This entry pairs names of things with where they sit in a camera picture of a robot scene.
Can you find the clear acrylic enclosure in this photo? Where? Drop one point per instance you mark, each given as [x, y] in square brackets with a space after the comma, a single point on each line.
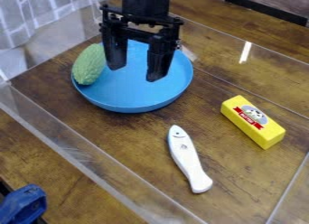
[103, 163]

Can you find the green bumpy toy gourd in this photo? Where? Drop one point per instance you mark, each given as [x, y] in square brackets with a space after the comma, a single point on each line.
[88, 65]

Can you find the blue round tray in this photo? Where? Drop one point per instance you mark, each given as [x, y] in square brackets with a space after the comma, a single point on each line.
[124, 92]

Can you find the white grid curtain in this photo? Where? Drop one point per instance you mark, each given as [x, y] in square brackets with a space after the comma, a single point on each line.
[23, 16]

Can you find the blue clamp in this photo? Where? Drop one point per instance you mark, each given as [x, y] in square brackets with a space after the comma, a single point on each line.
[23, 205]

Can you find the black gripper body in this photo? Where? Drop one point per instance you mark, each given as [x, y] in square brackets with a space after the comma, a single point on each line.
[142, 26]

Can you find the white wooden toy fish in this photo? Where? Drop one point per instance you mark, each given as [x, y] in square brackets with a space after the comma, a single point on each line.
[185, 156]

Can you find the yellow butter brick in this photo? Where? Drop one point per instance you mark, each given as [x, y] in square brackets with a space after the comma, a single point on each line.
[253, 122]

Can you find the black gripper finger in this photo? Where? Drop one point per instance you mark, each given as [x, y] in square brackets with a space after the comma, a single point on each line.
[115, 41]
[162, 45]

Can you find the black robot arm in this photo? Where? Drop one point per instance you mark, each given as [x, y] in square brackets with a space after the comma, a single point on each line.
[146, 7]

